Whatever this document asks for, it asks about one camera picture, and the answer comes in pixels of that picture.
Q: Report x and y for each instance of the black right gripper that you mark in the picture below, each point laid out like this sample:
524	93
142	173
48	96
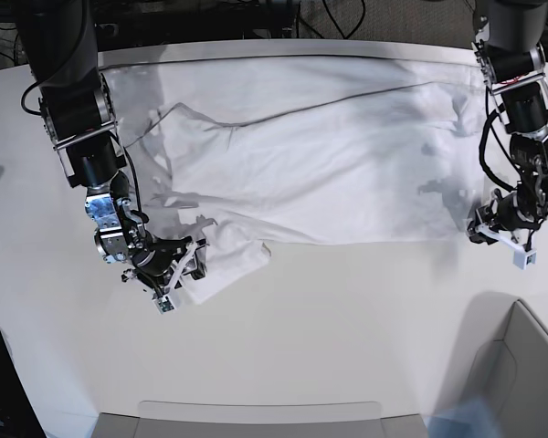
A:
150	262

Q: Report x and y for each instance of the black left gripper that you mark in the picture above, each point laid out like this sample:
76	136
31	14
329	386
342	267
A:
501	214

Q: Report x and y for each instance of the white T-shirt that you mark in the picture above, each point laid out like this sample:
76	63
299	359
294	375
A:
300	150

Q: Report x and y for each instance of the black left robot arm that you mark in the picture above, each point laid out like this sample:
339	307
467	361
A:
510	55

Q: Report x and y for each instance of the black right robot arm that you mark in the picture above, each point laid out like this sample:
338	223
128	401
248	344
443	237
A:
75	103

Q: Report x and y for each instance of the grey cardboard box right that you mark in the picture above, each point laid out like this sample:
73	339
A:
507	388

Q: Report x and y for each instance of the grey tray bottom edge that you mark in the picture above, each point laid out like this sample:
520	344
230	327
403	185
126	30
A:
178	419

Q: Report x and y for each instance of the blue blurry object bottom right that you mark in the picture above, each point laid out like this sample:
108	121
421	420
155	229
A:
466	417

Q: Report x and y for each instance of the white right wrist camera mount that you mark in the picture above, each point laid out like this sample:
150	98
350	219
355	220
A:
167	298

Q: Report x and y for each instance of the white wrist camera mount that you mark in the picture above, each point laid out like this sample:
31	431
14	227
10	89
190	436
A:
167	298
520	242

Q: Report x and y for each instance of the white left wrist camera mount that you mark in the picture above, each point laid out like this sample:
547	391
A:
520	242

